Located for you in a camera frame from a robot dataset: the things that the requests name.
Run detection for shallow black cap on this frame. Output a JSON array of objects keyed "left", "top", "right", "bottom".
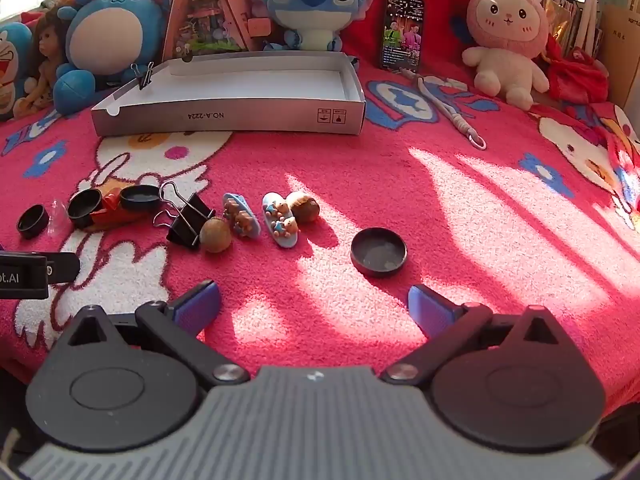
[{"left": 119, "top": 184, "right": 162, "bottom": 214}]

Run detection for blue cat plush toy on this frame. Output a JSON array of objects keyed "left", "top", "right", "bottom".
[{"left": 0, "top": 22, "right": 34, "bottom": 122}]

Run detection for large black binder clip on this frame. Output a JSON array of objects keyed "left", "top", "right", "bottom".
[{"left": 152, "top": 180, "right": 216, "bottom": 250}]

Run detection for clear plastic cap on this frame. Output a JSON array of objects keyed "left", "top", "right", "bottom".
[{"left": 47, "top": 199, "right": 69, "bottom": 236}]

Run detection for beaded phone lanyard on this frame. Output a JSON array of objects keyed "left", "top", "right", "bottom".
[{"left": 401, "top": 70, "right": 487, "bottom": 151}]

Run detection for triangular diorama house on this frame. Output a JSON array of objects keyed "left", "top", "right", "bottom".
[{"left": 161, "top": 0, "right": 261, "bottom": 61}]

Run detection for rough brown walnut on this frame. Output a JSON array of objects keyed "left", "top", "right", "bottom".
[{"left": 285, "top": 190, "right": 321, "bottom": 225}]

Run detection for brown cardboard board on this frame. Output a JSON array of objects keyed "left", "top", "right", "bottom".
[{"left": 599, "top": 4, "right": 640, "bottom": 108}]

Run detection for white cardboard box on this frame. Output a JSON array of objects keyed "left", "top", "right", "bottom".
[{"left": 91, "top": 51, "right": 367, "bottom": 137}]

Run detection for blue alien plush toy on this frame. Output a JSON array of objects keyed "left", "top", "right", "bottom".
[{"left": 247, "top": 0, "right": 376, "bottom": 70}]

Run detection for pink bunny plush toy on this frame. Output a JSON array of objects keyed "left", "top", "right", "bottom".
[{"left": 461, "top": 0, "right": 552, "bottom": 111}]

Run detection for small black binder clip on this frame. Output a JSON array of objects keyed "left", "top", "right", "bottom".
[{"left": 131, "top": 62, "right": 155, "bottom": 90}]

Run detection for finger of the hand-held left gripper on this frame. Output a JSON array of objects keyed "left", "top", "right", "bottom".
[{"left": 46, "top": 252, "right": 81, "bottom": 286}]

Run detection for deep black cap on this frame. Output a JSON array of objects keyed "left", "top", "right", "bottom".
[{"left": 67, "top": 188, "right": 105, "bottom": 229}]

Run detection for small black cap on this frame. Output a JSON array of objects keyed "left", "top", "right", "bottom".
[{"left": 16, "top": 204, "right": 50, "bottom": 240}]

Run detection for brown-haired doll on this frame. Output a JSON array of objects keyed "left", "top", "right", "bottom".
[{"left": 12, "top": 9, "right": 72, "bottom": 117}]

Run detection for round blue plush toy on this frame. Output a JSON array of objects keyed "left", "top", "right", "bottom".
[{"left": 52, "top": 0, "right": 177, "bottom": 114}]

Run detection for red cloth bundle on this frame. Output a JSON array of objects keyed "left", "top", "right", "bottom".
[{"left": 544, "top": 35, "right": 610, "bottom": 107}]

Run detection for wide black lid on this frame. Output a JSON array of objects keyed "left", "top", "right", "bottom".
[{"left": 350, "top": 227, "right": 409, "bottom": 278}]

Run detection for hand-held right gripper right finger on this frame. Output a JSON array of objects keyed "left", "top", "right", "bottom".
[{"left": 380, "top": 283, "right": 571, "bottom": 386}]

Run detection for smooth brown walnut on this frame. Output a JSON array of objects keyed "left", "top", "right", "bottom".
[{"left": 199, "top": 217, "right": 234, "bottom": 254}]

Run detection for black smartphone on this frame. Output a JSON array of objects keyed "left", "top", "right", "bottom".
[{"left": 378, "top": 0, "right": 426, "bottom": 74}]

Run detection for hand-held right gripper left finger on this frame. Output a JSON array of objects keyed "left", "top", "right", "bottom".
[{"left": 65, "top": 280, "right": 251, "bottom": 386}]

